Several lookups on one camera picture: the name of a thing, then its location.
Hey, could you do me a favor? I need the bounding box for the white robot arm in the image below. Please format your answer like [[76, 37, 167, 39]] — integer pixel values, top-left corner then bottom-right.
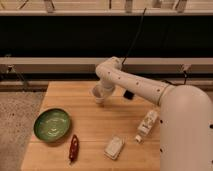
[[93, 56, 213, 171]]

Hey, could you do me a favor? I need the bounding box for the green ceramic bowl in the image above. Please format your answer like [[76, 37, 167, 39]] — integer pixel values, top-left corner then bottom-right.
[[33, 108, 71, 142]]

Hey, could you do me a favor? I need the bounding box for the black smartphone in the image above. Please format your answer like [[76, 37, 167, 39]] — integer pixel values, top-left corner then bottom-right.
[[123, 90, 135, 100]]

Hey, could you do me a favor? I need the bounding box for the white plastic bottle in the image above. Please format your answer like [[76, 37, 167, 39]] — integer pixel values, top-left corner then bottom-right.
[[135, 110, 158, 143]]

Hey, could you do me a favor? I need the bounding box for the white sponge block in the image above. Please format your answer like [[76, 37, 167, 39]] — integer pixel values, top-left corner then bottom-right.
[[104, 136, 125, 160]]

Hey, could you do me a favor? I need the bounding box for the red chili pepper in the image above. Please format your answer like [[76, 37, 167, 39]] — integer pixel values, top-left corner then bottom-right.
[[69, 135, 79, 162]]

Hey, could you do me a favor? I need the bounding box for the black hanging cable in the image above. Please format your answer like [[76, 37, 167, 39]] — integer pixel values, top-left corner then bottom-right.
[[120, 7, 147, 65]]

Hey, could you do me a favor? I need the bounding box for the grey metal rail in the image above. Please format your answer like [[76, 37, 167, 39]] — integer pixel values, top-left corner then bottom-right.
[[0, 57, 213, 74]]

